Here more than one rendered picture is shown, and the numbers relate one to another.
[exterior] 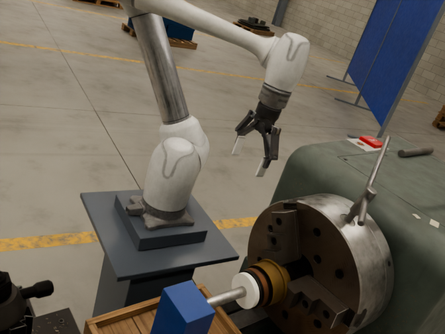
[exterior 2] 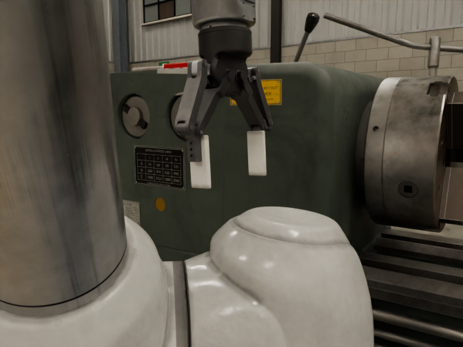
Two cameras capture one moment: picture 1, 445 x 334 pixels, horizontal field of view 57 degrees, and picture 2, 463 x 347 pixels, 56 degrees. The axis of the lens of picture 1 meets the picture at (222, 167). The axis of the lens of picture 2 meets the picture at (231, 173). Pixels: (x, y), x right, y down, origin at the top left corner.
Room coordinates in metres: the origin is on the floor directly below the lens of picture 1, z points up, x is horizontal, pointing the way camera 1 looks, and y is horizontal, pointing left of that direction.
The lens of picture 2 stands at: (1.33, 0.53, 1.17)
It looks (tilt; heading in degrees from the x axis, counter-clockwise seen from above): 9 degrees down; 258
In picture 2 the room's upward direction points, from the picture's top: straight up
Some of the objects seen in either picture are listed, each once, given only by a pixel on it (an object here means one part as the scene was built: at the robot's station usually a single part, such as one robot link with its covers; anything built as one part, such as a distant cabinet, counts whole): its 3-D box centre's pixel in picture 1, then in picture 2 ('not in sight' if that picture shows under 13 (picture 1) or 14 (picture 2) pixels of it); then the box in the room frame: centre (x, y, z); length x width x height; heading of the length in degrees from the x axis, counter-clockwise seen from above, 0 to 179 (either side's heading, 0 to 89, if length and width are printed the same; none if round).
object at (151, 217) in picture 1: (157, 205); not in sight; (1.18, 0.17, 0.83); 0.22 x 0.18 x 0.06; 129
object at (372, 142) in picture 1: (371, 142); (182, 69); (1.23, -0.42, 1.26); 0.06 x 0.06 x 0.02; 45
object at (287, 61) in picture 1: (288, 60); not in sight; (1.23, -0.09, 1.42); 0.13 x 0.11 x 0.16; 178
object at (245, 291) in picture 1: (222, 298); not in sight; (0.58, -0.07, 1.08); 0.13 x 0.07 x 0.07; 135
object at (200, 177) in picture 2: (238, 145); (200, 162); (1.25, -0.03, 1.10); 0.03 x 0.01 x 0.07; 131
